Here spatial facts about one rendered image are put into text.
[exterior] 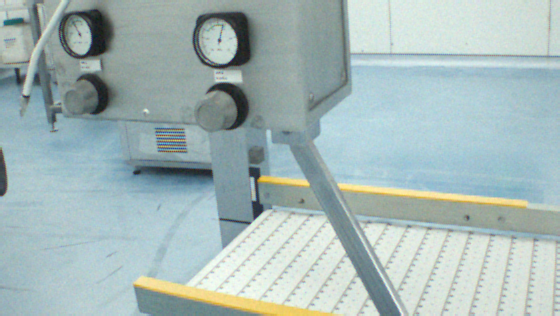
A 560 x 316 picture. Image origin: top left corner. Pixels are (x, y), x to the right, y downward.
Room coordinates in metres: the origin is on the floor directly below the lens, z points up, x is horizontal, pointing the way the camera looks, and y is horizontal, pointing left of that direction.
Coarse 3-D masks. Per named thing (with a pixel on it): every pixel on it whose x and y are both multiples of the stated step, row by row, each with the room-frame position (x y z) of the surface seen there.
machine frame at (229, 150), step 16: (240, 128) 0.78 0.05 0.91; (224, 144) 0.79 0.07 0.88; (240, 144) 0.78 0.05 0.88; (256, 144) 0.79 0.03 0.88; (224, 160) 0.79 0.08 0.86; (240, 160) 0.78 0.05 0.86; (224, 176) 0.79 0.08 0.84; (240, 176) 0.78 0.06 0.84; (224, 192) 0.79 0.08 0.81; (240, 192) 0.78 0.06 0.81; (224, 208) 0.79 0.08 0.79; (240, 208) 0.78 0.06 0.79; (272, 208) 0.82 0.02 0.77; (224, 224) 0.79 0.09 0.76; (240, 224) 0.78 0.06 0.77; (224, 240) 0.79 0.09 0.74
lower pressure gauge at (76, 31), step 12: (72, 12) 0.45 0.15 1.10; (84, 12) 0.45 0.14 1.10; (96, 12) 0.46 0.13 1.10; (60, 24) 0.46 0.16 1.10; (72, 24) 0.46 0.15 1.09; (84, 24) 0.45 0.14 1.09; (96, 24) 0.45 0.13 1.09; (60, 36) 0.46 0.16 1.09; (72, 36) 0.46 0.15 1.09; (84, 36) 0.45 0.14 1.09; (96, 36) 0.45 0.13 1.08; (72, 48) 0.46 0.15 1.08; (84, 48) 0.45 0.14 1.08; (96, 48) 0.45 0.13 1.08
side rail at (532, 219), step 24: (264, 192) 0.75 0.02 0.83; (288, 192) 0.73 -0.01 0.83; (312, 192) 0.72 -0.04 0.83; (384, 216) 0.68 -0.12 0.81; (408, 216) 0.66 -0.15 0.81; (432, 216) 0.65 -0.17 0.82; (456, 216) 0.64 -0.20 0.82; (480, 216) 0.62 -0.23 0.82; (504, 216) 0.61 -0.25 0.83; (528, 216) 0.60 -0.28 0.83; (552, 216) 0.59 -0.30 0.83
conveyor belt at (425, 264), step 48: (240, 240) 0.66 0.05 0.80; (288, 240) 0.65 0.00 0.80; (336, 240) 0.64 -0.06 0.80; (384, 240) 0.63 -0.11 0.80; (432, 240) 0.61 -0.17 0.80; (480, 240) 0.60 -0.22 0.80; (528, 240) 0.59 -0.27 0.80; (240, 288) 0.55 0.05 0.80; (288, 288) 0.54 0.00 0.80; (336, 288) 0.53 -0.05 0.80; (432, 288) 0.51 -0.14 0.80; (480, 288) 0.50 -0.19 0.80; (528, 288) 0.49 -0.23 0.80
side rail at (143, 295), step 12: (144, 300) 0.50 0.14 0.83; (156, 300) 0.49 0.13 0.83; (168, 300) 0.49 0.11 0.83; (180, 300) 0.48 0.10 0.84; (192, 300) 0.48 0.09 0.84; (144, 312) 0.50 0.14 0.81; (156, 312) 0.50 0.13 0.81; (168, 312) 0.49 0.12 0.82; (180, 312) 0.48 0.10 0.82; (192, 312) 0.48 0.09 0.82; (204, 312) 0.47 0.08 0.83; (216, 312) 0.46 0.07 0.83; (228, 312) 0.46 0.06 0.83; (240, 312) 0.45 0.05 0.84; (252, 312) 0.45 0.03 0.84
